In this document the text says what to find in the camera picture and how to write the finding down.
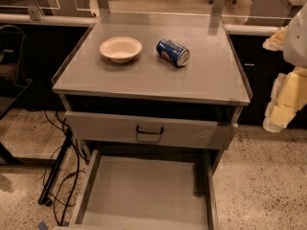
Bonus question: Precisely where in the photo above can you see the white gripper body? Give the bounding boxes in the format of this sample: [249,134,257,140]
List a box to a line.
[283,4,307,67]

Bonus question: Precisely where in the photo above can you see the grey metal drawer cabinet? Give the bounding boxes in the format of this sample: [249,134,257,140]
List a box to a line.
[51,11,253,230]

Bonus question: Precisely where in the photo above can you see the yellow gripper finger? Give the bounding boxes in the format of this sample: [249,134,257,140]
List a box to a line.
[263,27,288,51]
[263,67,307,132]

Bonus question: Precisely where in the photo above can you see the white paper bowl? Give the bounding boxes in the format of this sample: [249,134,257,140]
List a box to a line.
[100,36,142,63]

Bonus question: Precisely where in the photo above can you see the black floor stand leg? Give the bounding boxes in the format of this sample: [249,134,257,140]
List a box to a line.
[38,127,72,205]

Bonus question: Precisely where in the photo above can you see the blue pepsi can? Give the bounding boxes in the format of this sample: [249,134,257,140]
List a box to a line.
[156,38,190,68]

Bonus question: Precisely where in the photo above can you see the dark chair at left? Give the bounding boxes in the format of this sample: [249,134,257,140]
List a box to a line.
[0,24,32,119]

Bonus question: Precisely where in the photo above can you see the black floor cables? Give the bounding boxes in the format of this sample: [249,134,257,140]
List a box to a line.
[41,109,90,227]

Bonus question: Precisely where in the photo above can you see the black drawer handle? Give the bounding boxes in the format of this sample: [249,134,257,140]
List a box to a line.
[135,126,164,136]

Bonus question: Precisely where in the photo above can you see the grey metal post right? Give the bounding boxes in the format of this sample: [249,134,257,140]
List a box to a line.
[208,0,225,35]

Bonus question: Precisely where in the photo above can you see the open middle drawer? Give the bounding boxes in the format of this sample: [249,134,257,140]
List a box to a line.
[70,150,219,230]

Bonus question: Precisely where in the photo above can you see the closed upper drawer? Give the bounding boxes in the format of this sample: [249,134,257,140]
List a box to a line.
[65,111,238,150]

